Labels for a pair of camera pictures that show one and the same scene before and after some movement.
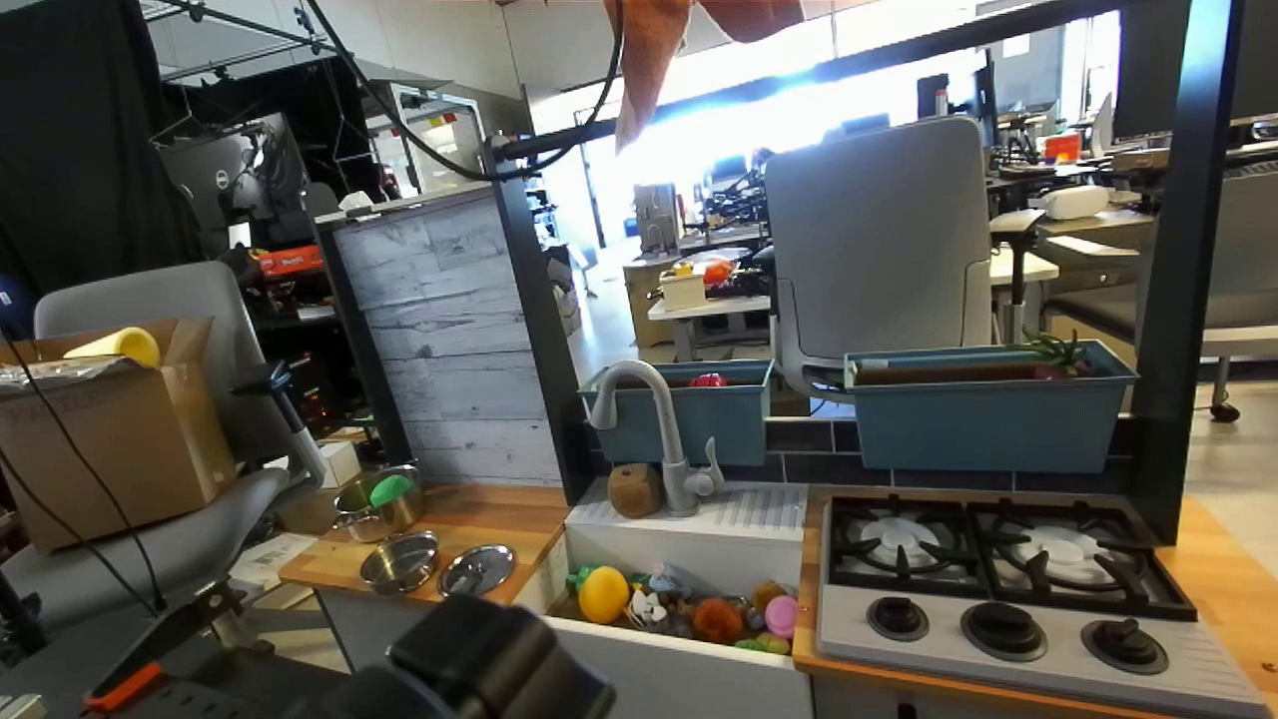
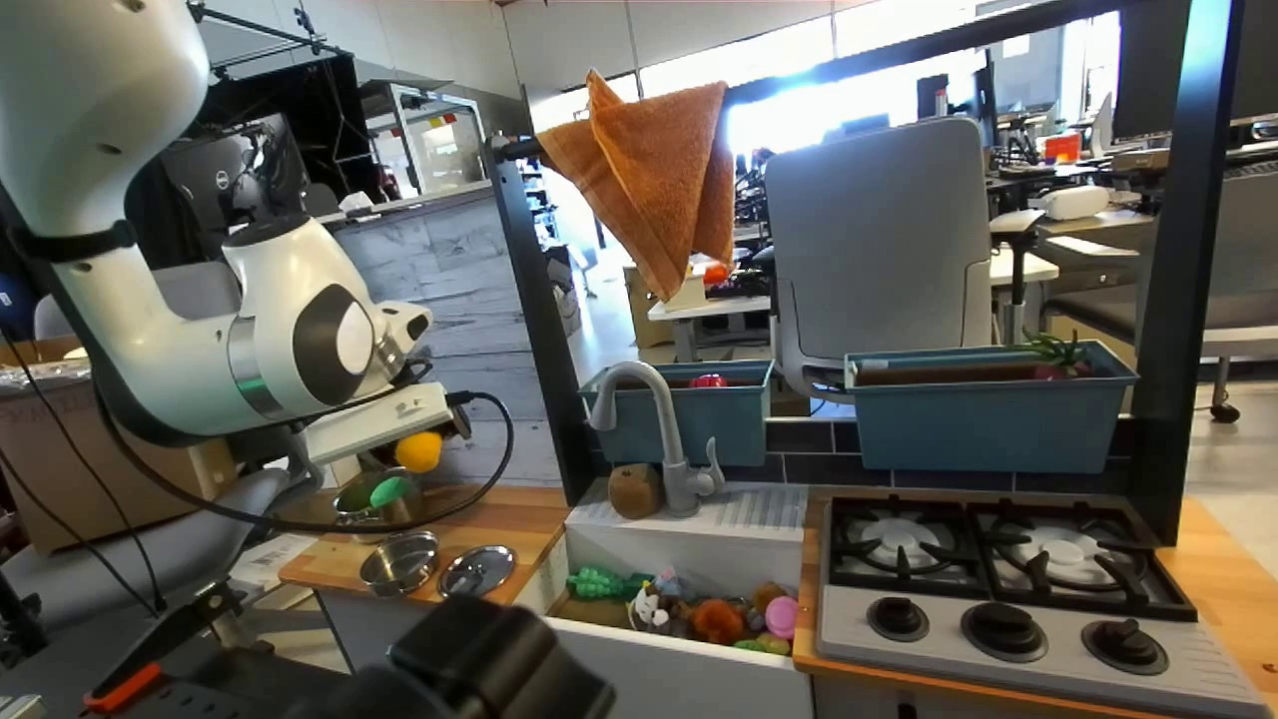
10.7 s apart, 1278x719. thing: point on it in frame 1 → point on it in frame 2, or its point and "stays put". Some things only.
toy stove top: (1043, 593) stays put
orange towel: (652, 39) → (661, 160)
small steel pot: (401, 561) stays put
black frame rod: (1197, 211) stays put
